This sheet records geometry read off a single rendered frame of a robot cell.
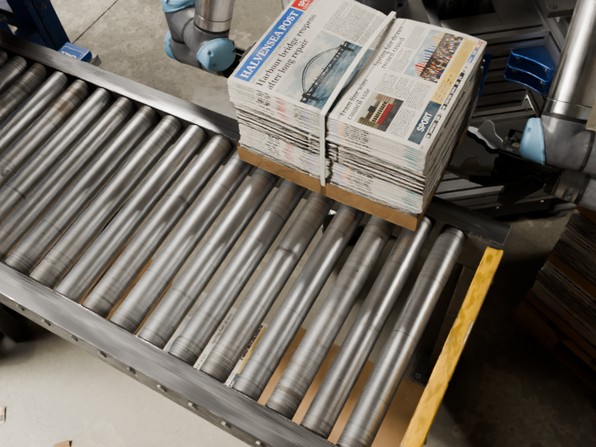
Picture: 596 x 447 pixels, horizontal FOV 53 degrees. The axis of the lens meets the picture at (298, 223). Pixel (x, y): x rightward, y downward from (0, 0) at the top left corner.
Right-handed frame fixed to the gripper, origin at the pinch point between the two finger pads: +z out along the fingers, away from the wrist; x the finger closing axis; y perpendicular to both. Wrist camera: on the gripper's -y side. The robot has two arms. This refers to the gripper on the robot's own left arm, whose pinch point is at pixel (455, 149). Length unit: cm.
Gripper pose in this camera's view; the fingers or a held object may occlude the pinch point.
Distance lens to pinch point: 126.7
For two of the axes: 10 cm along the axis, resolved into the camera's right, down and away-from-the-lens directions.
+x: -4.7, 7.4, -4.8
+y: -0.5, -5.6, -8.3
